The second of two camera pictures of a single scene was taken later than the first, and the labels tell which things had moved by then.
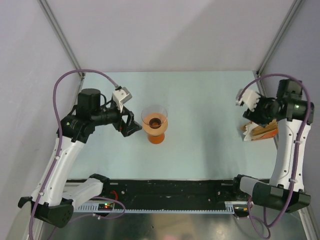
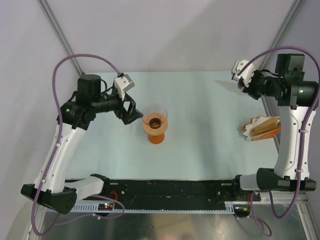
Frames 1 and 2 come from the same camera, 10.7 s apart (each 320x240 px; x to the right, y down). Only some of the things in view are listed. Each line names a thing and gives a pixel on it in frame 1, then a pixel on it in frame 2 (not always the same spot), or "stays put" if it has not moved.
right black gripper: x=255 y=116 -> x=249 y=89
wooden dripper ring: x=155 y=124 stays put
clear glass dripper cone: x=154 y=115 stays put
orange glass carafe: x=156 y=139 stays put
